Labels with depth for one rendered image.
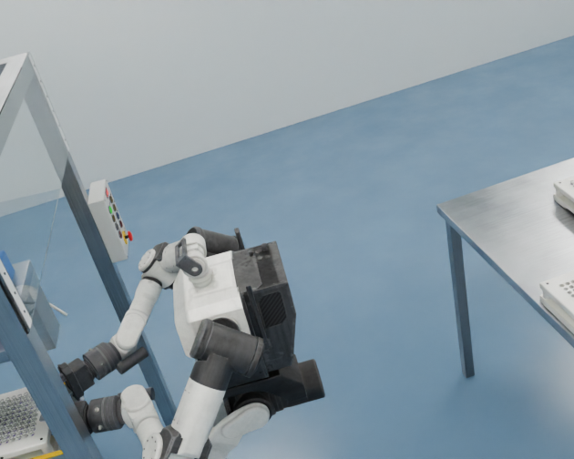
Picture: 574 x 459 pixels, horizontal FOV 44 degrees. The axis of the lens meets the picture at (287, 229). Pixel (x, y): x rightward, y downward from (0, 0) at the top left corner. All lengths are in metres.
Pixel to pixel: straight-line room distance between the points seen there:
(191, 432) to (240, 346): 0.22
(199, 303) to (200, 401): 0.25
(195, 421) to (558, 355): 1.95
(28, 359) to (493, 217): 1.59
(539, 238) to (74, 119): 3.72
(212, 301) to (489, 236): 1.09
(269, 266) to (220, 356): 0.30
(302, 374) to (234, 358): 0.44
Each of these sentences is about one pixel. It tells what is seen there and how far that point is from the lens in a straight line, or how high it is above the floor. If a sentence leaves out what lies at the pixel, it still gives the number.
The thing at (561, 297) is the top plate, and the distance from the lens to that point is 2.11.
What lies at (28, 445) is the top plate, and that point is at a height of 0.96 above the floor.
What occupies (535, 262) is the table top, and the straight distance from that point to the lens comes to 2.35.
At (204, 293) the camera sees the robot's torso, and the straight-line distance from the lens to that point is 1.79.
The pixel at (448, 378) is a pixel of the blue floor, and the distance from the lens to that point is 3.17.
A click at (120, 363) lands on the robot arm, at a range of 2.16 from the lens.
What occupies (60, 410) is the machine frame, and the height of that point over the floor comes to 1.12.
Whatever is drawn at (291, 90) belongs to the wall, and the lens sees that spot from 5.54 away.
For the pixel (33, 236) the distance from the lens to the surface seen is 1.89.
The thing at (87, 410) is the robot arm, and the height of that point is 0.99.
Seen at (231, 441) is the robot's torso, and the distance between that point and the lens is 2.10.
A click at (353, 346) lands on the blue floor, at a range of 3.38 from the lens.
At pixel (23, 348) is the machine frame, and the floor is 1.33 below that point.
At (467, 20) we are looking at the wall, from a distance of 5.96.
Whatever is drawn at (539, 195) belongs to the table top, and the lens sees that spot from 2.68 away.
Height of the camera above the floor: 2.26
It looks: 32 degrees down
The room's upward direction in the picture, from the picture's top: 14 degrees counter-clockwise
